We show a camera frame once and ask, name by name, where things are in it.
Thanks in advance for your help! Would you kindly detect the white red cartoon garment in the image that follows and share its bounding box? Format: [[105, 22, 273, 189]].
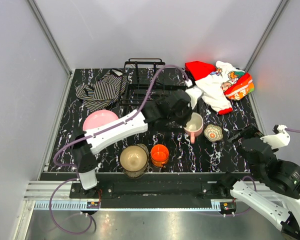
[[185, 60, 255, 115]]

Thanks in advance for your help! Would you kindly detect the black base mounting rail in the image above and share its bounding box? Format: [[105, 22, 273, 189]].
[[69, 173, 231, 210]]

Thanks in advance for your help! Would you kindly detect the flower-shaped patterned dish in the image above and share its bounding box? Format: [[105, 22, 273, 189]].
[[203, 124, 223, 142]]

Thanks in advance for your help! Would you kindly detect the orange plastic cup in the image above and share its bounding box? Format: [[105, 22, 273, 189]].
[[150, 144, 169, 168]]

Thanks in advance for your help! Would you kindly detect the black white striped cloth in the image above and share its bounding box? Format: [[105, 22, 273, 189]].
[[75, 68, 128, 112]]

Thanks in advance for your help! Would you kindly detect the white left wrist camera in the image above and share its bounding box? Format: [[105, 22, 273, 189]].
[[185, 86, 203, 110]]

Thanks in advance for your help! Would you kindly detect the pink ceramic mug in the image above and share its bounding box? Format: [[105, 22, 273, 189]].
[[183, 112, 204, 144]]

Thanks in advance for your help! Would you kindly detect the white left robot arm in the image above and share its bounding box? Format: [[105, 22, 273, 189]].
[[70, 88, 201, 198]]

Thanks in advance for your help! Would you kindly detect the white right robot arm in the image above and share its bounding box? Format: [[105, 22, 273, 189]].
[[216, 124, 300, 240]]

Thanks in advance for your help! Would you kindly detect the beige speckled bowl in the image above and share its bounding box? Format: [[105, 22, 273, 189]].
[[119, 145, 148, 172]]

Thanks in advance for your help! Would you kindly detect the black metal dish rack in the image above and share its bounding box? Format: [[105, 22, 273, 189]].
[[118, 58, 200, 131]]

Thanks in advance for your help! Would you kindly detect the pink round plate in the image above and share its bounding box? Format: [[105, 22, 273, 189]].
[[82, 109, 119, 131]]

